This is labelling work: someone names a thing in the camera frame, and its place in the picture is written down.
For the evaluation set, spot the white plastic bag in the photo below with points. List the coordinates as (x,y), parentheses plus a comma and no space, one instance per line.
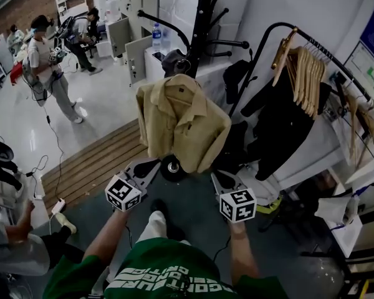
(336,209)

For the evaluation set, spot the wooden slatted floor mat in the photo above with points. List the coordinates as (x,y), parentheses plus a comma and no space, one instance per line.
(99,164)

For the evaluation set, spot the row of wooden hangers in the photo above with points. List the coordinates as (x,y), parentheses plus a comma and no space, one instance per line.
(308,83)

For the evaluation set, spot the black hanging jacket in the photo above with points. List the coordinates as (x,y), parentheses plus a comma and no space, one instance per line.
(280,129)

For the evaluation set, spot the plastic wrapped white panel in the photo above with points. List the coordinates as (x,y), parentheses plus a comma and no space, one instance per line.
(176,5)

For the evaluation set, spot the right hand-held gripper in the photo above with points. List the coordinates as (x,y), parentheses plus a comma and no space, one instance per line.
(238,205)

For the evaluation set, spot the beige jacket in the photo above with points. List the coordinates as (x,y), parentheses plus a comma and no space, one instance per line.
(180,126)

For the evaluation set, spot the black cap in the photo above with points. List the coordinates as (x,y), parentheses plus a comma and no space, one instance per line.
(237,79)

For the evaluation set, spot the black garment rack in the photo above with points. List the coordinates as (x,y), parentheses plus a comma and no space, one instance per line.
(318,49)

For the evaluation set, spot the grey cap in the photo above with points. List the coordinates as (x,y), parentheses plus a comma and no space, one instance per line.
(173,62)

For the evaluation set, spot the black coat stand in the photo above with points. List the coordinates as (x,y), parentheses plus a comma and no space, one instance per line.
(202,26)

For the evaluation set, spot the red bag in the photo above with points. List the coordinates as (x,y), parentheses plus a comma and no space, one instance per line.
(16,73)

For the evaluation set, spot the person's left leg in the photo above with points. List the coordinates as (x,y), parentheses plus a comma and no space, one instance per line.
(152,227)

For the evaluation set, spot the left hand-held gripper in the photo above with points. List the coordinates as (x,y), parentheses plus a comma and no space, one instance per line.
(123,193)

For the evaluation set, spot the black phone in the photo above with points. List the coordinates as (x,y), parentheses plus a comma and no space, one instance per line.
(158,56)

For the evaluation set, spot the person's right forearm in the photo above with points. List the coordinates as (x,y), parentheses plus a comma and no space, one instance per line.
(243,254)

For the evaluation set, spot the white table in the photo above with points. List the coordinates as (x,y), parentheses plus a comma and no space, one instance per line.
(346,238)

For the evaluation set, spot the brown wooden hanger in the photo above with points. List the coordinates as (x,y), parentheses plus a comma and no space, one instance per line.
(283,55)

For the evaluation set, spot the clear plastic bottle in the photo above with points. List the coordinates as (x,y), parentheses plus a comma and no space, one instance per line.
(166,39)

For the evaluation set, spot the black bag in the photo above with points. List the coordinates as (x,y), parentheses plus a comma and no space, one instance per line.
(233,148)

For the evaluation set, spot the person's left forearm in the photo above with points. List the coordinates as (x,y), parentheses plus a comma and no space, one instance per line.
(106,238)

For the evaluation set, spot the person's green printed t-shirt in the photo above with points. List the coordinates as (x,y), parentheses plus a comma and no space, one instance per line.
(162,273)

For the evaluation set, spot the white metal locker cabinet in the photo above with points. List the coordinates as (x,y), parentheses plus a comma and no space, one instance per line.
(134,11)

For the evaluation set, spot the blue label water bottle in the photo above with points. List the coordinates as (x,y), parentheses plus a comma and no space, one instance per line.
(156,37)

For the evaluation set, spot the white power strip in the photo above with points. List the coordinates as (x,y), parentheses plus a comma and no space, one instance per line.
(58,206)

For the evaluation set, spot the person's left black shoe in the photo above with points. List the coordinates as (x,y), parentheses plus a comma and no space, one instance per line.
(159,207)

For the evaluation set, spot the white floor plan sign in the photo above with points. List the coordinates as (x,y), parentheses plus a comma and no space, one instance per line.
(366,70)

